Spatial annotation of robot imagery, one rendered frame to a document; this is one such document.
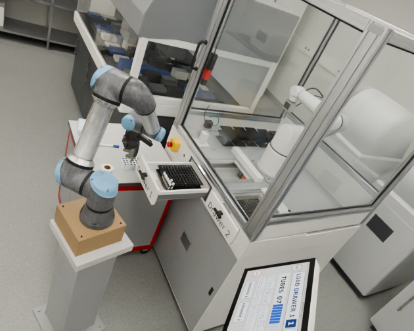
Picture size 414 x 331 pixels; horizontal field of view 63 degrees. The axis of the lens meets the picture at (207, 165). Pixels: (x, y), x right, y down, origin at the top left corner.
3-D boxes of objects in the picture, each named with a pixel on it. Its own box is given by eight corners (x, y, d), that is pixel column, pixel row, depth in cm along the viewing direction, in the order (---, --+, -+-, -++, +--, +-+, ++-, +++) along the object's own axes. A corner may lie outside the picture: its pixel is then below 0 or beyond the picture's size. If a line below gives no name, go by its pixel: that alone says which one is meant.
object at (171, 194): (154, 201, 179) (157, 192, 175) (139, 169, 195) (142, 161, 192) (215, 197, 201) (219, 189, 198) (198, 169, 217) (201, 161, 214)
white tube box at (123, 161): (122, 170, 201) (123, 165, 199) (119, 161, 206) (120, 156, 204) (142, 170, 207) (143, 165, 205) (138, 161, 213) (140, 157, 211)
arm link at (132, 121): (140, 123, 167) (150, 117, 176) (121, 113, 168) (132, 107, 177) (137, 136, 171) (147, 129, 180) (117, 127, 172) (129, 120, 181)
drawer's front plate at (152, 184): (151, 205, 177) (157, 190, 171) (135, 169, 196) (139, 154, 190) (154, 205, 178) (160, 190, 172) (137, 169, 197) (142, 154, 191)
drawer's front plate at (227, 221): (228, 244, 175) (236, 230, 169) (204, 205, 194) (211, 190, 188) (230, 244, 176) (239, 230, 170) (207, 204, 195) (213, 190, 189)
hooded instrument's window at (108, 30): (123, 98, 240) (138, 36, 216) (76, 11, 354) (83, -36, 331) (246, 112, 304) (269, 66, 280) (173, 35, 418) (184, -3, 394)
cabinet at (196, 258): (186, 342, 212) (238, 263, 170) (137, 220, 278) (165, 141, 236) (292, 307, 266) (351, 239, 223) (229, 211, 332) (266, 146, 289)
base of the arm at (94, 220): (92, 235, 143) (96, 219, 138) (71, 213, 149) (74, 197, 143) (121, 220, 155) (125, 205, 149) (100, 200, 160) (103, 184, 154)
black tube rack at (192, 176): (165, 194, 185) (169, 185, 182) (154, 173, 197) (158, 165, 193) (199, 192, 198) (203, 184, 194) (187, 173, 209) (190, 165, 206)
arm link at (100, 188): (104, 216, 141) (110, 192, 133) (76, 201, 142) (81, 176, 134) (119, 200, 151) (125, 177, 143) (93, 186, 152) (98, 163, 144)
